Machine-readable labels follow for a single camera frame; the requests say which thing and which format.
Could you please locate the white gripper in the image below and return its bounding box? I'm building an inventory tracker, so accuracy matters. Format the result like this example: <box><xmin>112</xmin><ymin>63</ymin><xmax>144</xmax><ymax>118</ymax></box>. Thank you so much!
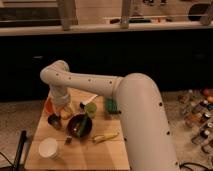
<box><xmin>46</xmin><ymin>87</ymin><xmax>75</xmax><ymax>115</ymax></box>

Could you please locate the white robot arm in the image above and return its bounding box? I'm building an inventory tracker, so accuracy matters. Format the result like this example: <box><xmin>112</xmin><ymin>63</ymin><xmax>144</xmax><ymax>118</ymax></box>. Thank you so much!
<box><xmin>40</xmin><ymin>60</ymin><xmax>180</xmax><ymax>171</ymax></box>

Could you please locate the small metal cup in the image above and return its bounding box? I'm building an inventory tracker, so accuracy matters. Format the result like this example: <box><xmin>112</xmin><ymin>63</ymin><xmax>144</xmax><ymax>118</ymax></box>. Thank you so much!
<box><xmin>48</xmin><ymin>114</ymin><xmax>62</xmax><ymax>130</ymax></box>

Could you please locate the white cup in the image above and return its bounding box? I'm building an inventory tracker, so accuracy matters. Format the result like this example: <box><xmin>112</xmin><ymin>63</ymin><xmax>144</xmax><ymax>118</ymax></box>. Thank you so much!
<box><xmin>38</xmin><ymin>138</ymin><xmax>59</xmax><ymax>159</ymax></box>

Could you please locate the orange bowl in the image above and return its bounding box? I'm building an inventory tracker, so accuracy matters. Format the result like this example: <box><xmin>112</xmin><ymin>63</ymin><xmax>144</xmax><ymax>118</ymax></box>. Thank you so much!
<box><xmin>44</xmin><ymin>98</ymin><xmax>54</xmax><ymax>115</ymax></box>

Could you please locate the dark brown bowl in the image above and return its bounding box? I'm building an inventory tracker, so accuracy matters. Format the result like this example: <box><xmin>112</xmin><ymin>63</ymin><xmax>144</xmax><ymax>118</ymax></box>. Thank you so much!
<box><xmin>67</xmin><ymin>114</ymin><xmax>93</xmax><ymax>138</ymax></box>

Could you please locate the green spatula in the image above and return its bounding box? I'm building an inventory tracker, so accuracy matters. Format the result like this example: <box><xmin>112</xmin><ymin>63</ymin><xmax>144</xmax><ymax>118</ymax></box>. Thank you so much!
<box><xmin>77</xmin><ymin>102</ymin><xmax>97</xmax><ymax>138</ymax></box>

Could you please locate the yellow banana toy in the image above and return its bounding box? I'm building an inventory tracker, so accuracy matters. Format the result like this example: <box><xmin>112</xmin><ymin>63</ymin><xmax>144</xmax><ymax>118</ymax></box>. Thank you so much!
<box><xmin>92</xmin><ymin>133</ymin><xmax>119</xmax><ymax>144</ymax></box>

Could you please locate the green plastic tray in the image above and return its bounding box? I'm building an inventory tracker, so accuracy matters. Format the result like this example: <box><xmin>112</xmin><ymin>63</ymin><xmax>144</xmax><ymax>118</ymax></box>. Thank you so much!
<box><xmin>105</xmin><ymin>98</ymin><xmax>118</xmax><ymax>114</ymax></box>

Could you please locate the black bar at table edge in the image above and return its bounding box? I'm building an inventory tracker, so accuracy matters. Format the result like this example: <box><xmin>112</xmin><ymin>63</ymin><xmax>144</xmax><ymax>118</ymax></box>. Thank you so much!
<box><xmin>12</xmin><ymin>130</ymin><xmax>27</xmax><ymax>171</ymax></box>

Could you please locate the white handled brush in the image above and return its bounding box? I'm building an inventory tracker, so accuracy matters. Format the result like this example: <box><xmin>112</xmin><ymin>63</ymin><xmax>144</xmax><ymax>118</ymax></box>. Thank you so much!
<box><xmin>79</xmin><ymin>94</ymin><xmax>98</xmax><ymax>109</ymax></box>

